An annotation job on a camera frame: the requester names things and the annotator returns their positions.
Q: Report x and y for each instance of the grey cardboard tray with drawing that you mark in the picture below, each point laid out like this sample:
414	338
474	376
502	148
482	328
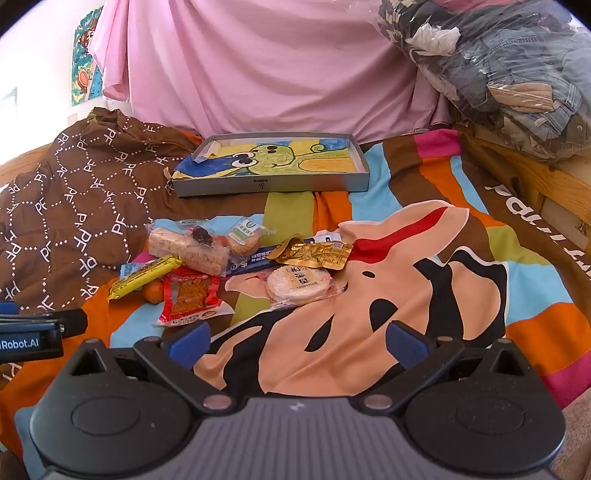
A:
277	184

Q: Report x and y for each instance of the brown patterned cloth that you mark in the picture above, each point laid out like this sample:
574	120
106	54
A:
69	203

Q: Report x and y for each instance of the colourful cartoon printed blanket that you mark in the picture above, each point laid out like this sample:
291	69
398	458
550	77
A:
415	277

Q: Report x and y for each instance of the light blue snack packet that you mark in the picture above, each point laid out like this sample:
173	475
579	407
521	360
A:
129	270

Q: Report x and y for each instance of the puffed rice bar packet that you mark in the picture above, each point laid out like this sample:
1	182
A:
184	251

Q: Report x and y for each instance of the long dark blue packet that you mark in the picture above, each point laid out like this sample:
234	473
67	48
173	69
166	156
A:
256	264

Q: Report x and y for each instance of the yellow bar packet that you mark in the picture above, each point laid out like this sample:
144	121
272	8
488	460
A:
143	274

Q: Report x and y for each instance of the small orange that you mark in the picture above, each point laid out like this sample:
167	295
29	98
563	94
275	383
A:
152	291

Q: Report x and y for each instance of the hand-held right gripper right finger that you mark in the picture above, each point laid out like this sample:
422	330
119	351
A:
406	344

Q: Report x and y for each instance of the clear bag of clothes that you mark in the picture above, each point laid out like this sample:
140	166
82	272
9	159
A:
508	69

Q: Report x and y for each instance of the wall poster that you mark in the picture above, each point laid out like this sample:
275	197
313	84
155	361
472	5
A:
85	69

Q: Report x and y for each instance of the green label biscuit packet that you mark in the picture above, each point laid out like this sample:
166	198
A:
244	244

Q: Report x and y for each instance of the clear packet with dark plum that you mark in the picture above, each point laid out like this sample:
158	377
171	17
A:
202	236

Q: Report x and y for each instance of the round rice cracker packet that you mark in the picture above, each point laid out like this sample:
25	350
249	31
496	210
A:
298	284

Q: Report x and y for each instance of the red snack packet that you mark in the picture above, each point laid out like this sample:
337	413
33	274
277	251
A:
191	295

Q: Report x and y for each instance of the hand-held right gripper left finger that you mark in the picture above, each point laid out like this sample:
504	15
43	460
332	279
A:
189	344

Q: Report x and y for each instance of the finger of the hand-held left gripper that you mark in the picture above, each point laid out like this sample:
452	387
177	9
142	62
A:
7	308
74	321

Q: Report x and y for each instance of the gold snack packet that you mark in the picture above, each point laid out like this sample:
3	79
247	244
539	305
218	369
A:
314	254

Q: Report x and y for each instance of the wooden bed frame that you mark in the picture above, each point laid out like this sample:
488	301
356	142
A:
554	184

